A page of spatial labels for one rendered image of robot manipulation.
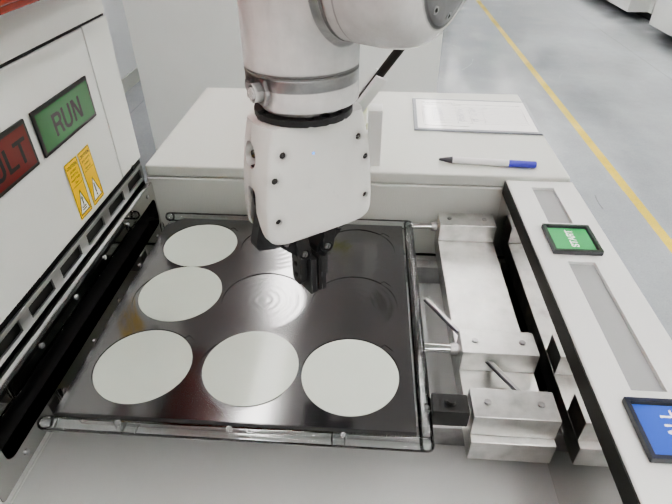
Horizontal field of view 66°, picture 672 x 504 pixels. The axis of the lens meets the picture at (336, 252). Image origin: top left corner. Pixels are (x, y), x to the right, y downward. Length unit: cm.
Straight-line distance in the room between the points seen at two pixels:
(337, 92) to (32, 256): 37
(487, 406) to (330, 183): 26
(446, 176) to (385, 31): 47
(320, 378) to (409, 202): 34
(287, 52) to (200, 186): 48
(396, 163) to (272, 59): 45
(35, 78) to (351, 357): 43
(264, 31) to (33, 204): 33
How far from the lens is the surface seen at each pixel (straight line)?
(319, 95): 36
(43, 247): 61
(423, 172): 76
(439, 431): 58
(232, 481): 58
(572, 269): 63
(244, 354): 57
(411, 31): 31
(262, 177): 39
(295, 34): 35
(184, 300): 64
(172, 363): 58
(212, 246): 73
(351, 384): 53
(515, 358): 58
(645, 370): 54
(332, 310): 61
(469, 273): 71
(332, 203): 42
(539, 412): 54
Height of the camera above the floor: 131
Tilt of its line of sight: 36 degrees down
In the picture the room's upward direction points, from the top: straight up
